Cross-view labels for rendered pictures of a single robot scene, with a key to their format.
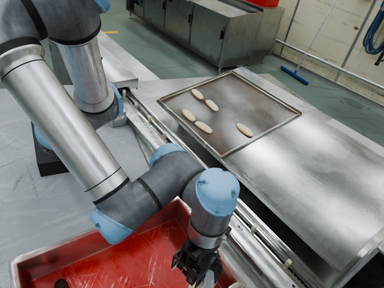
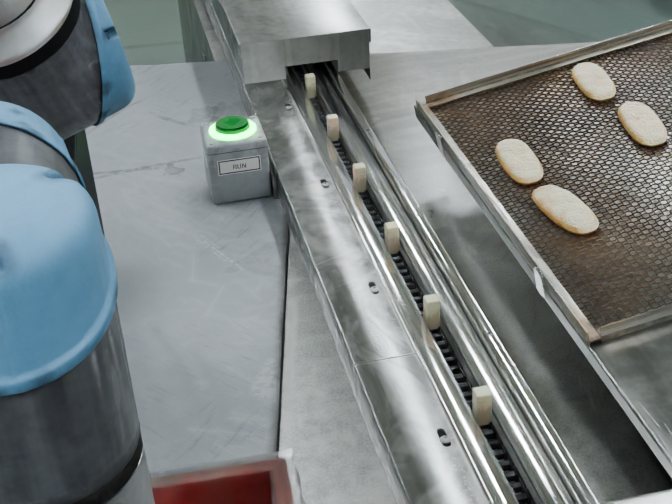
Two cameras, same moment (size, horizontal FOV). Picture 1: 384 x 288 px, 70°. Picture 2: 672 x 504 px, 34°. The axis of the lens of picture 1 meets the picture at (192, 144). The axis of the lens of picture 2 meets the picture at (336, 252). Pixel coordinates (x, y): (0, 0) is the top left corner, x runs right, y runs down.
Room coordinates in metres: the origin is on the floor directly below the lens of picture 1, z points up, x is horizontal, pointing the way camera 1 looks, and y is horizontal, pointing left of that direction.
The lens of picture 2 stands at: (0.12, -0.32, 1.43)
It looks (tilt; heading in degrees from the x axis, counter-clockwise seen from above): 31 degrees down; 31
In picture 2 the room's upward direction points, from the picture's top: 3 degrees counter-clockwise
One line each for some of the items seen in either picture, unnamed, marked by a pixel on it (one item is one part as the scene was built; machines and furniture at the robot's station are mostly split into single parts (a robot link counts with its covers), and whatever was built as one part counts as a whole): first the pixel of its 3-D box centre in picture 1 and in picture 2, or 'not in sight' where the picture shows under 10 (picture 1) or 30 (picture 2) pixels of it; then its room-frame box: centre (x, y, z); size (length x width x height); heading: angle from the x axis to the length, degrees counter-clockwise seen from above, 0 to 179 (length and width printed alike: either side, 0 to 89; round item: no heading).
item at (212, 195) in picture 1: (212, 200); (14, 336); (0.34, -0.06, 1.21); 0.09 x 0.08 x 0.11; 47
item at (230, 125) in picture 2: not in sight; (232, 128); (1.06, 0.37, 0.90); 0.04 x 0.04 x 0.02
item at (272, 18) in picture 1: (250, 31); not in sight; (4.71, -0.62, 0.44); 0.70 x 0.55 x 0.87; 42
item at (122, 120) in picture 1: (116, 118); (239, 171); (1.06, 0.37, 0.84); 0.08 x 0.08 x 0.11; 42
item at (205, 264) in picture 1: (198, 252); not in sight; (0.33, -0.05, 1.05); 0.09 x 0.08 x 0.12; 146
